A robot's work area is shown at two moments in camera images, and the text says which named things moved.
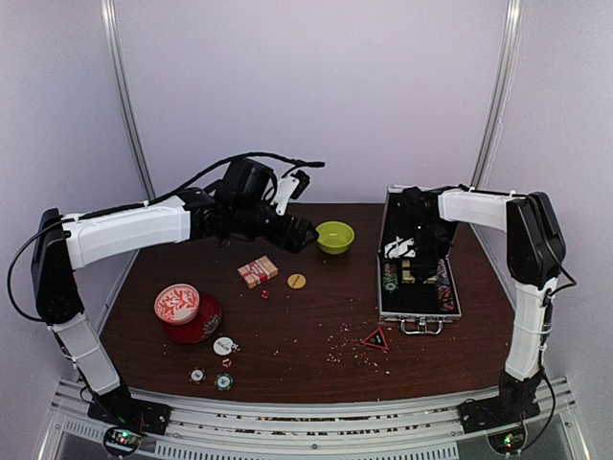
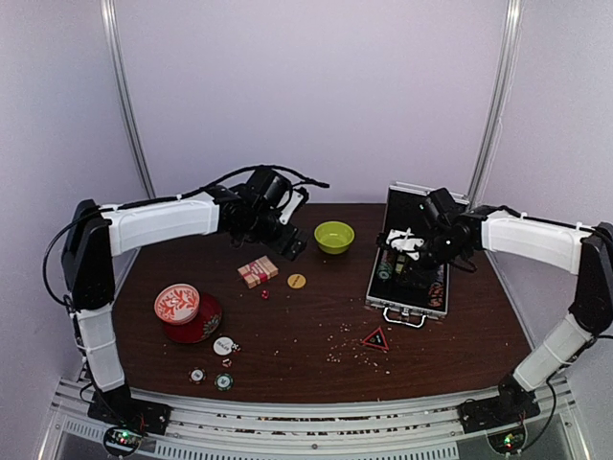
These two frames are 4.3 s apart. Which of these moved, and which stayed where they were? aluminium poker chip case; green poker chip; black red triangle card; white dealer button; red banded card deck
Moved: aluminium poker chip case
Stayed: red banded card deck; white dealer button; green poker chip; black red triangle card
